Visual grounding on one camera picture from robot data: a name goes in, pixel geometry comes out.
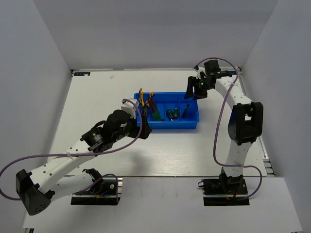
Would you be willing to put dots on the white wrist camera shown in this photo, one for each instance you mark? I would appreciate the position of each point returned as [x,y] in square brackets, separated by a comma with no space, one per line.
[200,72]
[130,107]

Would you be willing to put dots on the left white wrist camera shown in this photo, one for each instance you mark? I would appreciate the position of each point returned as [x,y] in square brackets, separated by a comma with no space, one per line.
[130,107]

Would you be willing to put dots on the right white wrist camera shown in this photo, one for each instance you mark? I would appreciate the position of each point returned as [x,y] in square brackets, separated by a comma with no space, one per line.
[200,72]

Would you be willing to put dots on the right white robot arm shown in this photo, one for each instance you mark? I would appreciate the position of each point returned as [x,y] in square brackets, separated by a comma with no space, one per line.
[245,122]

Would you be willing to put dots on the blue compartment tray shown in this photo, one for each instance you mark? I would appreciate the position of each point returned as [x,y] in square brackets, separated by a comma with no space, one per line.
[168,100]

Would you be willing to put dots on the left blue corner label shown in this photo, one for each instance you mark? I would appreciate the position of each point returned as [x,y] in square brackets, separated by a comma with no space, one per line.
[81,74]

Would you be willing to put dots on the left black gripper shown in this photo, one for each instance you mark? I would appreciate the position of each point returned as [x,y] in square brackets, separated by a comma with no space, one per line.
[146,129]

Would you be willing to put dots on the slim black green screwdriver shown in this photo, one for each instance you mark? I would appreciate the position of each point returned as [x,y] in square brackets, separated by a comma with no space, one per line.
[184,114]

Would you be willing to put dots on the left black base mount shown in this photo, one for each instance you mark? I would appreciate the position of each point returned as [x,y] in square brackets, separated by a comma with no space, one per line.
[107,193]

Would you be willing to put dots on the yellow black combination pliers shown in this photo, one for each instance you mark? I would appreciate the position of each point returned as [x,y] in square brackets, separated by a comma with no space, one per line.
[140,95]

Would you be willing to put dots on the green stubby phillips screwdriver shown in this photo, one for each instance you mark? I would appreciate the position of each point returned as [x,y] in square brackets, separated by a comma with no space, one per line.
[169,114]

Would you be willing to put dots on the green hex key set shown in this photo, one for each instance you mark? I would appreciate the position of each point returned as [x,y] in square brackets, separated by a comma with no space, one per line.
[156,115]

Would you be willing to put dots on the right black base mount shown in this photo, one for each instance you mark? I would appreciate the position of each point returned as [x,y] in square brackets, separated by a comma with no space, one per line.
[214,195]

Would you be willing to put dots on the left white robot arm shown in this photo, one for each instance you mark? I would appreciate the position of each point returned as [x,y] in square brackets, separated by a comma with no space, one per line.
[39,187]

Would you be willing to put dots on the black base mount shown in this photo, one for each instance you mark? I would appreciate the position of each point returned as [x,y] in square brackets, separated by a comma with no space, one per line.
[214,195]
[107,193]

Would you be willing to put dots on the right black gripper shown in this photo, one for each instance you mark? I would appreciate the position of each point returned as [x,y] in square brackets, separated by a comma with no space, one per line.
[193,81]

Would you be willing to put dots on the yellow black needle-nose pliers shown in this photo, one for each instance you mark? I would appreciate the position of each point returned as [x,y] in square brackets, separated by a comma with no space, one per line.
[148,104]

